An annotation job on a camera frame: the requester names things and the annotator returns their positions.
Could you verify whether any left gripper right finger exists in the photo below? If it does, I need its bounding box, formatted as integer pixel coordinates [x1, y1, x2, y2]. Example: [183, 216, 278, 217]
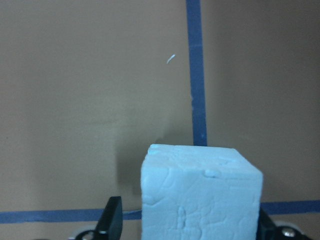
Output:
[257, 208, 277, 240]

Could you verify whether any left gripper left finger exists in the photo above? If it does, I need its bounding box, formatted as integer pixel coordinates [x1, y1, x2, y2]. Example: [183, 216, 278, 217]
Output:
[93, 196, 123, 240]

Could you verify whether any light blue block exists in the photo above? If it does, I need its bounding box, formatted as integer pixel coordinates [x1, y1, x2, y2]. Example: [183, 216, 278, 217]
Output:
[140, 144, 263, 240]

